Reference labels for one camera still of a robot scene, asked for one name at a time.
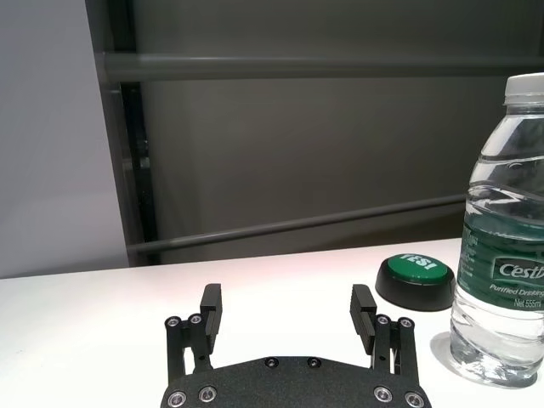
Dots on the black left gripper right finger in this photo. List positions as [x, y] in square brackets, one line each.
[378, 336]

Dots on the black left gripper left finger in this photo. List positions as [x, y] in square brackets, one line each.
[204, 331]

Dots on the clear water bottle green label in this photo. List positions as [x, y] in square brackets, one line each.
[501, 255]

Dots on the green YES button black base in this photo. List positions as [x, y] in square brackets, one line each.
[416, 285]

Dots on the thin grey horizontal rail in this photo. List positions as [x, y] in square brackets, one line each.
[297, 225]

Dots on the dark vertical frame post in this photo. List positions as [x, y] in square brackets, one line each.
[127, 127]

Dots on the thick grey horizontal rail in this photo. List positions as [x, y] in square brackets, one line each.
[297, 67]

